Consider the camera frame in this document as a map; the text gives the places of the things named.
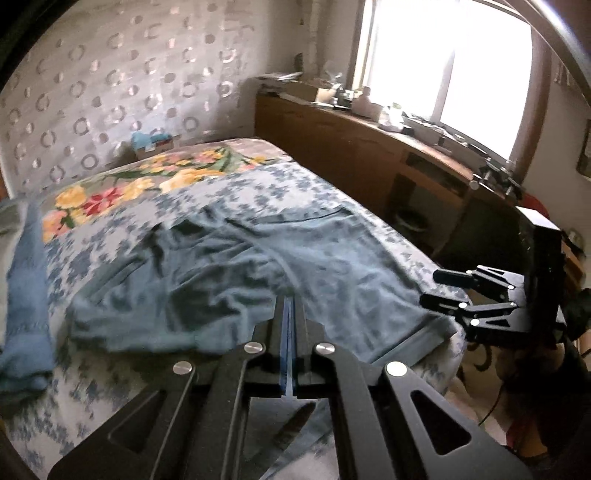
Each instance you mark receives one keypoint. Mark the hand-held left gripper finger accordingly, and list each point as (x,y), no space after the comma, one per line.
(286,350)
(293,350)

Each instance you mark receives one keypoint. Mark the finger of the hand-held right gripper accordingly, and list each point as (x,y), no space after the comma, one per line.
(441,302)
(455,276)

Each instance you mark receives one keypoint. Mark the blue-grey pants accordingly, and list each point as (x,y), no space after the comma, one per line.
(207,277)

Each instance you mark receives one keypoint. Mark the red cloth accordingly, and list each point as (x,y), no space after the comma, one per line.
(535,205)

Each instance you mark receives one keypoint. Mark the wooden sideboard cabinet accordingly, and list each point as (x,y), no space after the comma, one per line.
(332,138)

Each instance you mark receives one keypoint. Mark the blue floral bed sheet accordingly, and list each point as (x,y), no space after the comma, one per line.
(92,406)

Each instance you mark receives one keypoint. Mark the yellow floral blanket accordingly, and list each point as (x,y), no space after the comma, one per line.
(134,187)

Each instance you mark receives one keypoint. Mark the curved grey metal pole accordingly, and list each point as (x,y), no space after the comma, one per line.
(563,34)

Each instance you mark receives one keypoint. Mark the cardboard box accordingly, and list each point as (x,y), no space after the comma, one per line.
(307,93)

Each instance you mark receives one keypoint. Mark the small brown box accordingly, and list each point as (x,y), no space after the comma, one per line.
(162,145)

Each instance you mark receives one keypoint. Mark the small blue cloth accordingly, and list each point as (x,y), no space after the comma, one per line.
(143,140)

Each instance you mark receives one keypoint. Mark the pile of papers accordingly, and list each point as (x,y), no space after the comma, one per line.
(279,79)

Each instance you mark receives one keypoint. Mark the folded blue garment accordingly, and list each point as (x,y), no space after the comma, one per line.
(27,300)

